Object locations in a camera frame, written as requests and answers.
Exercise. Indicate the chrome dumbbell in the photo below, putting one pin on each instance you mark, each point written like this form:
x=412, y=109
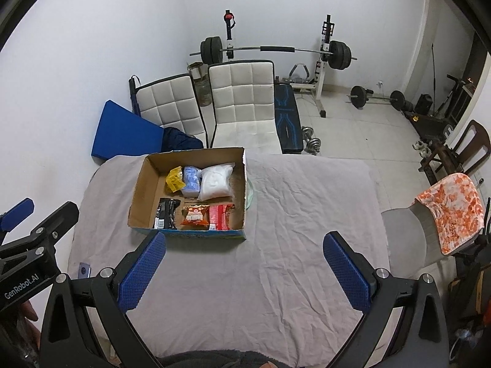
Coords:
x=313, y=145
x=307, y=131

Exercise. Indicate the white quilted chair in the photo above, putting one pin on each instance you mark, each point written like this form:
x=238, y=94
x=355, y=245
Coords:
x=168, y=99
x=241, y=92

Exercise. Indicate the barbell with black plates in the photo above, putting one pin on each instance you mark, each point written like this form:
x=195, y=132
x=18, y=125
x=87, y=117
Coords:
x=276, y=49

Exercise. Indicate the person's left hand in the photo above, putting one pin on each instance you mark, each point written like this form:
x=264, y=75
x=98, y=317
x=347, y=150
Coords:
x=30, y=311

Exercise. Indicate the blue foam mat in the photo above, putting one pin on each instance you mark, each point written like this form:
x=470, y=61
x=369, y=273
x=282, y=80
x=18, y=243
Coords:
x=122, y=130

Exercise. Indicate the blue white soft packet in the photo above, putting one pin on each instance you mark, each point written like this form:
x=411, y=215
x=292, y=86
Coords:
x=191, y=180

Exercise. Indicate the person's dark fleece clothing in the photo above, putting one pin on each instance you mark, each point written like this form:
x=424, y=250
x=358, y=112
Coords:
x=222, y=359

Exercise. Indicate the grey chair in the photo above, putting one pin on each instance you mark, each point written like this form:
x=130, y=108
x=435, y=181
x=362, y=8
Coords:
x=402, y=230

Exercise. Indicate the dark blue cloth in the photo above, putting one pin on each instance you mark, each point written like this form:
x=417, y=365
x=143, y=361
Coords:
x=180, y=141

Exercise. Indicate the cardboard box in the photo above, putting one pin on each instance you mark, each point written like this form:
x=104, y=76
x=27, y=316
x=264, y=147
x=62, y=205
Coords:
x=147, y=199

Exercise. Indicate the white squat rack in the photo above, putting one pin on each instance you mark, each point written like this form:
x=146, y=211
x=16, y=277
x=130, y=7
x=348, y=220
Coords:
x=322, y=84

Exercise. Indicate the black blue weight bench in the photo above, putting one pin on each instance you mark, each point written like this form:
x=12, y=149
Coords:
x=287, y=122

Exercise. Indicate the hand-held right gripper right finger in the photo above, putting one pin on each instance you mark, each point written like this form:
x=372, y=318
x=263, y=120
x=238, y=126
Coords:
x=345, y=272

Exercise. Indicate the black snack packet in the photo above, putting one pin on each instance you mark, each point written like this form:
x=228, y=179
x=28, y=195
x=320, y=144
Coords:
x=165, y=214

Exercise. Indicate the small blue grey device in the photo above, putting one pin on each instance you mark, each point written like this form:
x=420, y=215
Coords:
x=84, y=270

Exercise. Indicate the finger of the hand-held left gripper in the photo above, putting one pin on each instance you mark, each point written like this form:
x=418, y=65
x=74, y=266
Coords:
x=17, y=212
x=57, y=222

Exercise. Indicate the red snack packet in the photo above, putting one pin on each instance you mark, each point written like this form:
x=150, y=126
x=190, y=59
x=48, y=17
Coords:
x=221, y=217

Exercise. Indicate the black speaker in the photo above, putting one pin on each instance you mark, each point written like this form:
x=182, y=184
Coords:
x=424, y=104

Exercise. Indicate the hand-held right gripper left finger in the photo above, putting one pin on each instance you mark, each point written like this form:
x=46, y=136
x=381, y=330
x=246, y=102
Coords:
x=142, y=272

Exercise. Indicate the orange floral towel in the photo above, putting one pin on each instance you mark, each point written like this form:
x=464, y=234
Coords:
x=454, y=211

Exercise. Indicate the dark wooden chair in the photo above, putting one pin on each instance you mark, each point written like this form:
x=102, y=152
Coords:
x=473, y=142

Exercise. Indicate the black exercise machine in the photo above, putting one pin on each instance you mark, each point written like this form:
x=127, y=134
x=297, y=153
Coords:
x=470, y=306

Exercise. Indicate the short barbell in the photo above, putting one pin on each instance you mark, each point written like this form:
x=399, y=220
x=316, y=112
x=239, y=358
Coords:
x=359, y=96

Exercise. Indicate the yellow snack packet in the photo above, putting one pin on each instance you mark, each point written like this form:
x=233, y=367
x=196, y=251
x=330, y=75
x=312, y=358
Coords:
x=174, y=180

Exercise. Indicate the black weight plates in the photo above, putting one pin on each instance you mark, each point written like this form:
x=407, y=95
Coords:
x=407, y=105

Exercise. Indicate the white door frame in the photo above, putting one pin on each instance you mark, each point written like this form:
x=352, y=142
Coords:
x=422, y=46

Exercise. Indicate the grey tablecloth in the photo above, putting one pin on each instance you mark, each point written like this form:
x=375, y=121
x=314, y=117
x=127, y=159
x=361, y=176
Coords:
x=268, y=276

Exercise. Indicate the orange snack packet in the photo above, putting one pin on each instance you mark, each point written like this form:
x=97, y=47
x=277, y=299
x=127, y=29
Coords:
x=195, y=217

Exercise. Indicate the pair of white shoes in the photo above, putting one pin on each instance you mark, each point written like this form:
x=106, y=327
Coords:
x=421, y=147

